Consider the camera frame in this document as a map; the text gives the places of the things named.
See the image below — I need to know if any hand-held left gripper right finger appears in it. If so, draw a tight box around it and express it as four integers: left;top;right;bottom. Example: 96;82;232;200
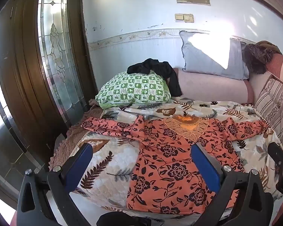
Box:
191;142;274;226

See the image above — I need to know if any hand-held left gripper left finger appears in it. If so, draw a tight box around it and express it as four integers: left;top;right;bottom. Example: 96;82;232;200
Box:
16;142;93;226

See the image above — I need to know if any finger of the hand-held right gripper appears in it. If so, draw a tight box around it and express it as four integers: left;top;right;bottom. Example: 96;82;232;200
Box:
267;138;283;170

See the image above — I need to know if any orange floral shirt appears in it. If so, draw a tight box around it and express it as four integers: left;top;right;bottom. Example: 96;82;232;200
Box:
81;116;270;215

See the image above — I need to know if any brown lace bedspread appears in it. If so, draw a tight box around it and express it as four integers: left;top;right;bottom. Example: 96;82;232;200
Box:
48;105;104;170

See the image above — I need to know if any leaf print blanket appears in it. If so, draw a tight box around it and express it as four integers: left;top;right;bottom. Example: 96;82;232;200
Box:
68;100;283;219

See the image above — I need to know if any striped floral cushion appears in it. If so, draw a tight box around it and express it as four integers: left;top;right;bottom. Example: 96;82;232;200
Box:
253;75;283;146

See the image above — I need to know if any pink sofa cushion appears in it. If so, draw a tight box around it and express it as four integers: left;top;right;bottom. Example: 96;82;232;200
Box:
172;67;255;104

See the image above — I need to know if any pink sofa armrest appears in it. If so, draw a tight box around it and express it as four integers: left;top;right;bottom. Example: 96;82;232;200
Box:
265;53;283;87

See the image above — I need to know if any green checked pillow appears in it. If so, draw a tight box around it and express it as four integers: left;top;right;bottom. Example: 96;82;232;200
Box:
95;70;172;110

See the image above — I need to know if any brown furry cushion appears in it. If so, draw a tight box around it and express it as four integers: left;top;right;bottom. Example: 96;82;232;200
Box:
242;43;275;74

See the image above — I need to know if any wooden door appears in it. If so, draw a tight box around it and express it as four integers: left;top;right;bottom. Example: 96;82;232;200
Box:
0;0;98;210

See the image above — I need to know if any grey pillow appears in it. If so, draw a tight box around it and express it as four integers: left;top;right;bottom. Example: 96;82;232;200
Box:
179;30;250;80

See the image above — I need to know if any brown cloth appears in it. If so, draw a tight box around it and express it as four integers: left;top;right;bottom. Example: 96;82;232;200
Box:
257;40;283;55

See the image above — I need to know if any black garment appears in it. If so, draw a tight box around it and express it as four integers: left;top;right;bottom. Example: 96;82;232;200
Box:
127;58;182;97

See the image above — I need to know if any stained glass door panel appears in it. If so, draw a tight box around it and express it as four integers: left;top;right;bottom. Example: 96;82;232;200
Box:
38;0;90;126

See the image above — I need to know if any beige light switch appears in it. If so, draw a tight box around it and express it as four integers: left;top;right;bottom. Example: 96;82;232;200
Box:
175;13;194;23

